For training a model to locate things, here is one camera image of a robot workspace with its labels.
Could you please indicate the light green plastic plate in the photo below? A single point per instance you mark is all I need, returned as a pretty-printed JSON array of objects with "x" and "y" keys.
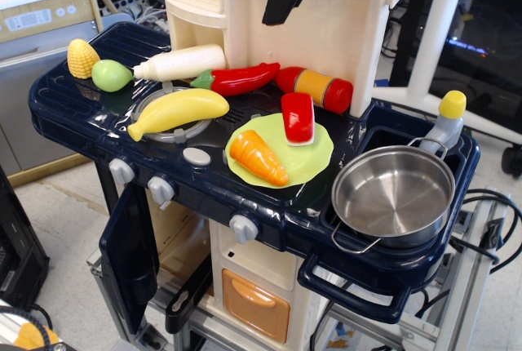
[{"x": 302, "y": 163}]

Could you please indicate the orange toy drawer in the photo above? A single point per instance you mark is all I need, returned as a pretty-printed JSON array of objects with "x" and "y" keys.
[{"x": 259, "y": 309}]

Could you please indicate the white plastic bottle toy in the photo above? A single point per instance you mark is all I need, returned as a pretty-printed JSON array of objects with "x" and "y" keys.
[{"x": 181, "y": 64}]

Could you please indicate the red plastic chili pepper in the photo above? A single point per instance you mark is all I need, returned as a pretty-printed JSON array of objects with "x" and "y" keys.
[{"x": 234, "y": 82}]

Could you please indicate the green plastic pear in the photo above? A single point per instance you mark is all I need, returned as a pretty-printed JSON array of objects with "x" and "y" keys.
[{"x": 110, "y": 75}]

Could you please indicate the red ketchup bottle toy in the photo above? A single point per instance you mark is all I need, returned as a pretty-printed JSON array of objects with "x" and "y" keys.
[{"x": 332, "y": 94}]

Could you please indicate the yellow plastic corn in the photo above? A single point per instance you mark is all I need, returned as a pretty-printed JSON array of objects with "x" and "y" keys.
[{"x": 81, "y": 58}]

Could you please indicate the grey oval stove button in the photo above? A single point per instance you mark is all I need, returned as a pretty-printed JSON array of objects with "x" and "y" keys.
[{"x": 196, "y": 157}]

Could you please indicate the grey stove knob middle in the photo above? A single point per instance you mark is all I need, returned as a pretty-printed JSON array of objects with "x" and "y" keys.
[{"x": 162, "y": 192}]

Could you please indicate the dark blue toy kitchen counter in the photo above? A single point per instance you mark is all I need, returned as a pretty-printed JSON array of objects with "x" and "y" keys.
[{"x": 299, "y": 219}]

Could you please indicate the grey stove knob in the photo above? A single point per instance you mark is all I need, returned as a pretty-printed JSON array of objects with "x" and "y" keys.
[
  {"x": 244, "y": 229},
  {"x": 122, "y": 173},
  {"x": 162, "y": 192}
]

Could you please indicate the yellow plastic banana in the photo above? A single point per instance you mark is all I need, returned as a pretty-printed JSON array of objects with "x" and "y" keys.
[{"x": 176, "y": 109}]

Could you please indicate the grey yellow toy faucet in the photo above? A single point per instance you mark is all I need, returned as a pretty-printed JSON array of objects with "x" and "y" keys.
[{"x": 449, "y": 123}]

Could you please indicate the red white plastic food block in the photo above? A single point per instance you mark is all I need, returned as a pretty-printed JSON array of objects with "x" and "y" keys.
[{"x": 299, "y": 118}]

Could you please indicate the stainless steel pot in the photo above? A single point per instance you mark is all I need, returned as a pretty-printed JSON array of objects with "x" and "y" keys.
[{"x": 395, "y": 196}]

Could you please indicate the grey stove knob right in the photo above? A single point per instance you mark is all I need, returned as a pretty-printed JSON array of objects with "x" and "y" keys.
[{"x": 244, "y": 229}]

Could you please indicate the black computer case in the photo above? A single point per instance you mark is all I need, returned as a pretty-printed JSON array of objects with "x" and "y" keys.
[{"x": 24, "y": 263}]

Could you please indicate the dark blue oven door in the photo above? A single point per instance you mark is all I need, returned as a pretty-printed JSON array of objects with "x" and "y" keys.
[{"x": 129, "y": 259}]

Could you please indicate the cream toy kitchen back panel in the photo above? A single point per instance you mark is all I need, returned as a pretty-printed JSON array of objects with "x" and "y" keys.
[{"x": 339, "y": 38}]

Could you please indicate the grey stove knob left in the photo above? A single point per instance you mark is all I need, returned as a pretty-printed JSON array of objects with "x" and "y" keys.
[{"x": 122, "y": 173}]

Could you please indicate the orange plastic carrot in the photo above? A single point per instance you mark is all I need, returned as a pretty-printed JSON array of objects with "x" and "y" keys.
[{"x": 251, "y": 151}]

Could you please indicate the white metal stand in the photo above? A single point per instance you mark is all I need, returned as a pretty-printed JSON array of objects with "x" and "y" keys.
[{"x": 471, "y": 45}]

